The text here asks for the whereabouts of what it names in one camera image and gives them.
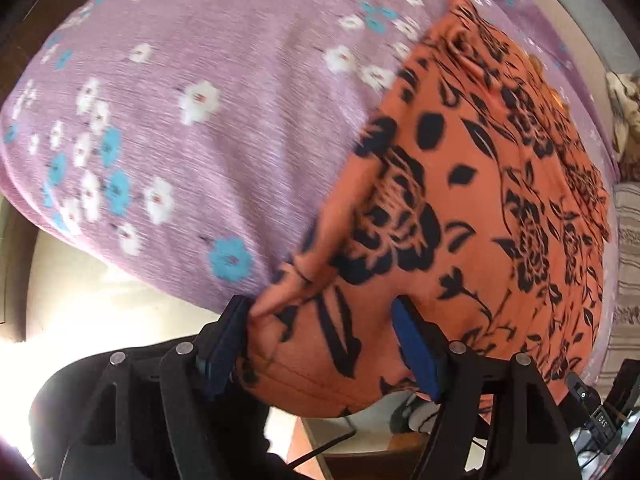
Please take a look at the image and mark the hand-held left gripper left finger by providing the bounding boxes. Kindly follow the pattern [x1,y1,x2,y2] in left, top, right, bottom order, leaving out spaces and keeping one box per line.
[60,295,271,480]

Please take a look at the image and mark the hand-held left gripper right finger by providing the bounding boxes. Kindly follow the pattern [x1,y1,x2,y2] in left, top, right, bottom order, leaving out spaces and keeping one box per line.
[391,296,584,480]

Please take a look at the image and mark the orange black floral garment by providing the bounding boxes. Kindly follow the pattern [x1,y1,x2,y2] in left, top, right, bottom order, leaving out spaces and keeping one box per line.
[235,0,613,418]

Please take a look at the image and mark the grey white cloth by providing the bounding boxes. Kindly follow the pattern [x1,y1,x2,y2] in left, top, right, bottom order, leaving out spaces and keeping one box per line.
[389,394,442,435]

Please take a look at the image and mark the striped beige blanket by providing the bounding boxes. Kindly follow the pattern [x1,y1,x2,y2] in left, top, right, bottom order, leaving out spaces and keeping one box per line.
[597,182,640,386]

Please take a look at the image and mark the purple floral bedsheet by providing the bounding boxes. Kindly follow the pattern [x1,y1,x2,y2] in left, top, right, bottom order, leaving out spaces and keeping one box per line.
[0,0,623,311]

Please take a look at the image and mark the brown cream patterned cloth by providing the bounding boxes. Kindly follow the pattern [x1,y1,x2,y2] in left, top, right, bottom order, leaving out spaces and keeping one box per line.
[605,70,640,181]

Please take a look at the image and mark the thin black cable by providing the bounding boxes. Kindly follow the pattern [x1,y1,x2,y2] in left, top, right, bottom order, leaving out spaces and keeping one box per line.
[287,416,358,472]

